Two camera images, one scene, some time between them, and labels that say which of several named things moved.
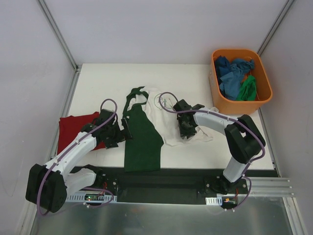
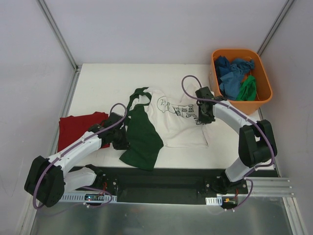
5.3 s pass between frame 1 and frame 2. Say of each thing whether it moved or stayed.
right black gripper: moved
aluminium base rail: stayed
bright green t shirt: stayed
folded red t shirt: stayed
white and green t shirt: moved
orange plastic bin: stayed
